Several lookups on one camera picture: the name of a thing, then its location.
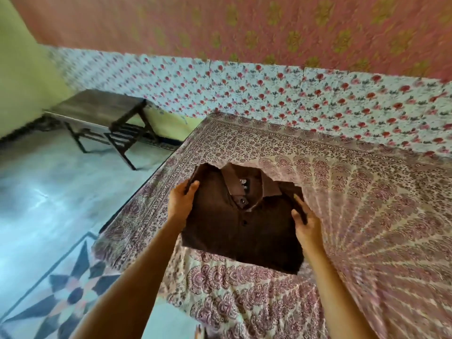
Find person's left hand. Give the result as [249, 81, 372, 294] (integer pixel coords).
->
[167, 179, 201, 230]

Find person's right forearm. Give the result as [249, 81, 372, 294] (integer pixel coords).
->
[303, 243, 379, 339]

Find dark brown shirt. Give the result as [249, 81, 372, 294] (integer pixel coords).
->
[180, 162, 308, 276]

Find dark wooden chair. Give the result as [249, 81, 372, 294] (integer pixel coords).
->
[42, 89, 160, 172]

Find person's right hand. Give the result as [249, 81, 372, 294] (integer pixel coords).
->
[291, 194, 325, 251]

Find bed with maroon patterned cover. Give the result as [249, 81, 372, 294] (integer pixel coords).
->
[91, 111, 452, 339]

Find red rose floral sheet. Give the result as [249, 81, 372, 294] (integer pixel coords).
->
[46, 45, 452, 159]

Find pink cloth with yellow flowers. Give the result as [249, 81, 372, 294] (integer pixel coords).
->
[7, 0, 452, 83]

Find person's left forearm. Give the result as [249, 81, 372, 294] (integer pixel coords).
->
[72, 218, 186, 339]

